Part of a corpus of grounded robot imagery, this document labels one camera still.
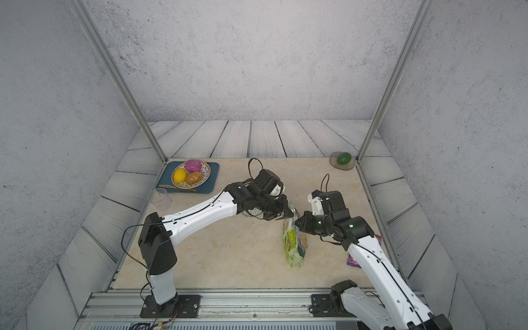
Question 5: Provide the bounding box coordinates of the wooden chopstick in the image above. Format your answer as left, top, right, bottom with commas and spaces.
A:
158, 185, 197, 193

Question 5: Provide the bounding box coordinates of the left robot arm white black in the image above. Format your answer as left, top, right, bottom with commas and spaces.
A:
123, 169, 294, 307

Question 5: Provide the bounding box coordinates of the magenta toy fruit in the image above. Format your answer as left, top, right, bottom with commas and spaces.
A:
184, 159, 202, 173

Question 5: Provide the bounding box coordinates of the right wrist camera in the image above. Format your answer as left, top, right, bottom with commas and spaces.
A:
308, 194, 325, 217

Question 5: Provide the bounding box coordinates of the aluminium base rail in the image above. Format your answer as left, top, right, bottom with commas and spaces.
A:
75, 289, 365, 329

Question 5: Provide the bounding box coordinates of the green toy avocado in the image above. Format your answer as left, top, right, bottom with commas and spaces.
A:
336, 152, 353, 166

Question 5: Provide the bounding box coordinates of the aluminium frame post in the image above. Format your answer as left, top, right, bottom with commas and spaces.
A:
67, 0, 168, 164
356, 0, 434, 163

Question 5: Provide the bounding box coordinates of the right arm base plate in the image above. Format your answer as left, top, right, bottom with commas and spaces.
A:
309, 292, 355, 318

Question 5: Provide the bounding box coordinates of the white patterned breakfast bowl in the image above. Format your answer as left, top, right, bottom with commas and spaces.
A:
245, 208, 264, 219

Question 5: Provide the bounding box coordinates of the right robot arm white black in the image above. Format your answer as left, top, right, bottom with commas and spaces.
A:
295, 190, 452, 329

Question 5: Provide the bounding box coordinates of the teal placemat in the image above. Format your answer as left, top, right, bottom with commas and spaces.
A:
156, 161, 220, 194

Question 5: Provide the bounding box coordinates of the purple Fox's candy bag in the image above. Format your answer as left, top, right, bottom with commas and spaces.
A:
346, 234, 384, 269

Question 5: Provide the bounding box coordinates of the left aluminium frame post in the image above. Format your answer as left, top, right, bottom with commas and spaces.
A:
67, 0, 168, 164

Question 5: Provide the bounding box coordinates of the patterned fruit plate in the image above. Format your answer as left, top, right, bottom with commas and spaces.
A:
170, 161, 211, 188

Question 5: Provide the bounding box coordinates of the yellow toy lemon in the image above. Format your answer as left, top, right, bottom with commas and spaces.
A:
171, 168, 187, 184

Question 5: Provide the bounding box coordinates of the grey stone dish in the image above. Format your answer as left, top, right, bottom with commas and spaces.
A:
329, 151, 356, 171

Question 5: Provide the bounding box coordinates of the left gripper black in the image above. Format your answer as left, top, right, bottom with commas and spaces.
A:
254, 192, 297, 221

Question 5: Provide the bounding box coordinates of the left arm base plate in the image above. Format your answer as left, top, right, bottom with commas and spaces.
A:
140, 295, 201, 319

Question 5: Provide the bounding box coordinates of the clear drinking glass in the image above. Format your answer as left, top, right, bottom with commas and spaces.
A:
148, 188, 172, 212

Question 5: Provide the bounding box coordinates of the right aluminium frame post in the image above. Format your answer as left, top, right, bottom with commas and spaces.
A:
356, 0, 434, 163

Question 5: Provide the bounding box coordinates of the orange brown toy fruit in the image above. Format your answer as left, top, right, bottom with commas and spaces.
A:
185, 171, 203, 186

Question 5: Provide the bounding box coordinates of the green oats bag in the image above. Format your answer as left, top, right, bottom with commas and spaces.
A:
283, 202, 307, 268

